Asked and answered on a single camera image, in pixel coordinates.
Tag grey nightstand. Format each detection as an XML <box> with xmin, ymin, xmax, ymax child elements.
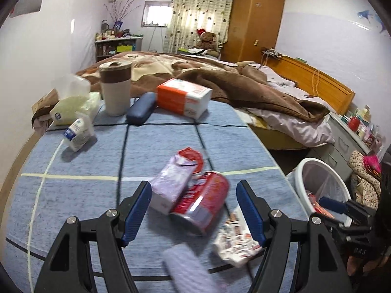
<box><xmin>308</xmin><ymin>111</ymin><xmax>383</xmax><ymax>184</ymax></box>

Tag dark blue glasses case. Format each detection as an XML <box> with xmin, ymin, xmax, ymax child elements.
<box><xmin>126</xmin><ymin>92</ymin><xmax>157</xmax><ymax>126</ymax></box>

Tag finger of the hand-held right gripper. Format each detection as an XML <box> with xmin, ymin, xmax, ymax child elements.
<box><xmin>319</xmin><ymin>197</ymin><xmax>348</xmax><ymax>216</ymax></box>

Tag pink quilt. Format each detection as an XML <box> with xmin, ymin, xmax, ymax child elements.
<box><xmin>236</xmin><ymin>62</ymin><xmax>336</xmax><ymax>149</ymax></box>

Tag red drink can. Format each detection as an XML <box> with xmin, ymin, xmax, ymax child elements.
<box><xmin>169</xmin><ymin>171</ymin><xmax>230</xmax><ymax>236</ymax></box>

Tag blue wall sticker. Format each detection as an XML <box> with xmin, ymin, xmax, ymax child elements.
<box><xmin>357</xmin><ymin>9</ymin><xmax>383</xmax><ymax>33</ymax></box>

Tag purple drink carton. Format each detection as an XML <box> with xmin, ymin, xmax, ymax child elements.
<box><xmin>149</xmin><ymin>154</ymin><xmax>196</xmax><ymax>215</ymax></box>

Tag heart print curtain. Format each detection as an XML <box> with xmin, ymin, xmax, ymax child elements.
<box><xmin>163</xmin><ymin>0</ymin><xmax>234</xmax><ymax>54</ymax></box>

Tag lavender foam net sleeve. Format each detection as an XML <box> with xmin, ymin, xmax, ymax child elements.
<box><xmin>162</xmin><ymin>242</ymin><xmax>229</xmax><ymax>293</ymax></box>

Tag dried branches in vase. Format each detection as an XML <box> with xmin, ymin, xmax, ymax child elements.
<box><xmin>103</xmin><ymin>0</ymin><xmax>143</xmax><ymax>31</ymax></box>

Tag person's right hand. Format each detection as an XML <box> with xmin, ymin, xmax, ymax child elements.
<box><xmin>347</xmin><ymin>247</ymin><xmax>391</xmax><ymax>281</ymax></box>

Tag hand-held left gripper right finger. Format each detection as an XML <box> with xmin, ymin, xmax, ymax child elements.
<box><xmin>236</xmin><ymin>180</ymin><xmax>347</xmax><ymax>293</ymax></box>

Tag brown blanket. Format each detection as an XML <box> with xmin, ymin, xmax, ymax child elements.
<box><xmin>76</xmin><ymin>51</ymin><xmax>330</xmax><ymax>122</ymax></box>

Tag blue checked tablecloth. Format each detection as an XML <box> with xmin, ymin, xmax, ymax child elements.
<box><xmin>4</xmin><ymin>97</ymin><xmax>310</xmax><ymax>293</ymax></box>

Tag red and white plastic wrapper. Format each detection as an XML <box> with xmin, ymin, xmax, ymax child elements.
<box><xmin>178</xmin><ymin>147</ymin><xmax>204</xmax><ymax>173</ymax></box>

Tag small white bottle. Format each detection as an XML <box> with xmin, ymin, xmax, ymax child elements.
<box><xmin>62</xmin><ymin>117</ymin><xmax>94</xmax><ymax>153</ymax></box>

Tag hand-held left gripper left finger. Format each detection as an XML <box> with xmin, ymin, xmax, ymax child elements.
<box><xmin>33</xmin><ymin>181</ymin><xmax>152</xmax><ymax>293</ymax></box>

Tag cluttered shelf unit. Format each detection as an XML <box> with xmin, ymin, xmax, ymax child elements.
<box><xmin>94</xmin><ymin>34</ymin><xmax>144</xmax><ymax>63</ymax></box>

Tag orange and white box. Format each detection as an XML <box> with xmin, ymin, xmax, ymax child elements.
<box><xmin>156</xmin><ymin>77</ymin><xmax>213</xmax><ymax>119</ymax></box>

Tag green tissue pack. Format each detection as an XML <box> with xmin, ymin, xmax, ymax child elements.
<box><xmin>50</xmin><ymin>74</ymin><xmax>101</xmax><ymax>126</ymax></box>

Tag wooden wardrobe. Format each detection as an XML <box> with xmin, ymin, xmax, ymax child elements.
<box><xmin>220</xmin><ymin>0</ymin><xmax>287</xmax><ymax>63</ymax></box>

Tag floral cloth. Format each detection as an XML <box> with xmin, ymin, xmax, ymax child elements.
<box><xmin>348</xmin><ymin>149</ymin><xmax>383</xmax><ymax>209</ymax></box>

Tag beige cup with brown band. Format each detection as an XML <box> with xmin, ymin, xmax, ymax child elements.
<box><xmin>99</xmin><ymin>61</ymin><xmax>133</xmax><ymax>117</ymax></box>

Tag patterned paper wrapper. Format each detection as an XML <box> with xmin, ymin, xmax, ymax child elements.
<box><xmin>213</xmin><ymin>206</ymin><xmax>267</xmax><ymax>268</ymax></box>

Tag white bin with clear liner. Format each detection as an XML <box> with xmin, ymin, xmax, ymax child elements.
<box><xmin>294</xmin><ymin>157</ymin><xmax>352</xmax><ymax>222</ymax></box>

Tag small window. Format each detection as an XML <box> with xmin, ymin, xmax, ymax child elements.
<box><xmin>140</xmin><ymin>0</ymin><xmax>173</xmax><ymax>28</ymax></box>

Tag wooden headboard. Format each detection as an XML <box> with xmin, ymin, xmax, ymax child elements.
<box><xmin>262</xmin><ymin>54</ymin><xmax>357</xmax><ymax>115</ymax></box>

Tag teddy bear with red hat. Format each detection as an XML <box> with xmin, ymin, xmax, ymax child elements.
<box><xmin>191</xmin><ymin>28</ymin><xmax>218</xmax><ymax>51</ymax></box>

